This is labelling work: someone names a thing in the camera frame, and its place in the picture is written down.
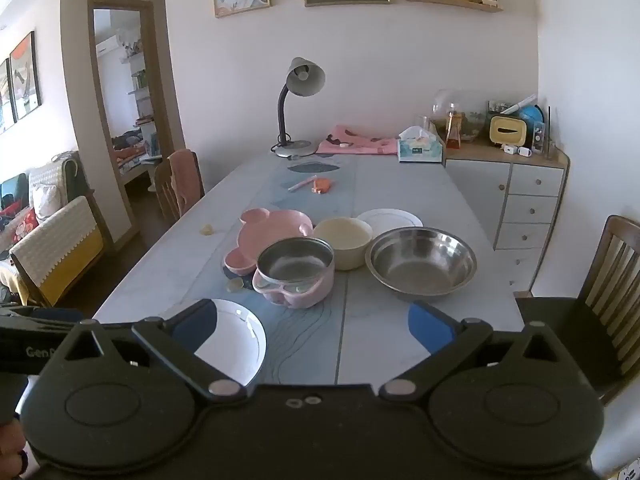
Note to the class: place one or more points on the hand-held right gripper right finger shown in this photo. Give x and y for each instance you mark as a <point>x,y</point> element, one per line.
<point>427,330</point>

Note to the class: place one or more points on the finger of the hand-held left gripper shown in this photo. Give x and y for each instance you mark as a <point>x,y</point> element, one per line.
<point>55,315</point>

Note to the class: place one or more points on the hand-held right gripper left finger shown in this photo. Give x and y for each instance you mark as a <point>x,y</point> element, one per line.
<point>197,327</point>

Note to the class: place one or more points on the white plate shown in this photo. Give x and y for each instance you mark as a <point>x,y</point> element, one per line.
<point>235,340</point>
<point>390,219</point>

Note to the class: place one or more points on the large steel bowl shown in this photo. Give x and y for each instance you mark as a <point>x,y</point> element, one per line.
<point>422,265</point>

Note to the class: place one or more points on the cream bowl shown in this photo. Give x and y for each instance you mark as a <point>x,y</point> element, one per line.
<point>345,242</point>

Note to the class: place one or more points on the pink mouse-shaped plate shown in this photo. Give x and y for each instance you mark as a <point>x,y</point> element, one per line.
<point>272,227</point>

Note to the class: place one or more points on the person's left hand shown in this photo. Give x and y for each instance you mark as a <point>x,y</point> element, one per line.
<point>10,447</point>

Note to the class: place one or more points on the small beige lump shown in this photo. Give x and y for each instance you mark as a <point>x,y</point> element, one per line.
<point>234,286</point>
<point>207,230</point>

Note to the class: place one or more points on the sofa with cream cover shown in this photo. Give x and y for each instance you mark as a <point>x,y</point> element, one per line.
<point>55,240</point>

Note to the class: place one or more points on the blue patterned table runner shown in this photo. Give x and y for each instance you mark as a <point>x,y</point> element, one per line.
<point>300,330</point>

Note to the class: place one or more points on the wooden chair with black seat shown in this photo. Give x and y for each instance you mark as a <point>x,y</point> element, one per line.
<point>565,330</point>

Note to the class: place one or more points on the pink chair cloth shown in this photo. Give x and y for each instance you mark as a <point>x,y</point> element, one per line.
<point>185,180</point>

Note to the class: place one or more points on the white drawer cabinet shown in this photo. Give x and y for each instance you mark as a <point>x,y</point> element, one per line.
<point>530,210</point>

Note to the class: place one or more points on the pink pen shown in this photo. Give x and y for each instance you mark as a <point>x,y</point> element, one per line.
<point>301,183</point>

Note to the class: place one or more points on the orange small toy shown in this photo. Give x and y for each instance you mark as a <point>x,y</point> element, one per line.
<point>322,185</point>

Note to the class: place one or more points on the tissue box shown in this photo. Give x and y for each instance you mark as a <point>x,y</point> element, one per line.
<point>420,150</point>

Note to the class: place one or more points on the pink printed cloth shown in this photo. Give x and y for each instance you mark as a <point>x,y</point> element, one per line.
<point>360,145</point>

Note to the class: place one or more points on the orange bottle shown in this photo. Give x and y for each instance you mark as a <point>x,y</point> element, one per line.
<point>453,132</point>

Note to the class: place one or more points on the white charger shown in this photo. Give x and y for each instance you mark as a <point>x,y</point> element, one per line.
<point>522,151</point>

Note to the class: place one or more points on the wooden framed floor mirror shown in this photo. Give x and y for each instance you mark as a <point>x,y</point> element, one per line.
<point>100,110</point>

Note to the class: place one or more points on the yellow tissue holder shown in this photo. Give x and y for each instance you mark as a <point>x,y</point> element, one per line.
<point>506,131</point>

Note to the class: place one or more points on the small clear box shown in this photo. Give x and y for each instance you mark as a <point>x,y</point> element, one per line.
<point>538,137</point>

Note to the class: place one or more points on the glass fishbowl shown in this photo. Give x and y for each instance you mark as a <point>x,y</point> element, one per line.
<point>470,110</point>

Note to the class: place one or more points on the thin black stick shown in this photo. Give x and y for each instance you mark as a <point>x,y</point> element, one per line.
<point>549,130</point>

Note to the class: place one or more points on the blue globe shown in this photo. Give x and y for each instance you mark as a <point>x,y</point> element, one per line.
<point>534,114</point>

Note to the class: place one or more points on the framed orange abstract picture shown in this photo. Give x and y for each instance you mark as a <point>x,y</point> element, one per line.
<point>25,75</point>

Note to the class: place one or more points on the white tube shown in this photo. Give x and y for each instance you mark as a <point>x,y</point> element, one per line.
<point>520,104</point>

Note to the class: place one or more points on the grey desk lamp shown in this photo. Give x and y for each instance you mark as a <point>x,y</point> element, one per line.
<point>305,77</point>

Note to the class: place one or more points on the wooden wall shelf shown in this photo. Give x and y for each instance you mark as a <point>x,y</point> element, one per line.
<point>455,2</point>

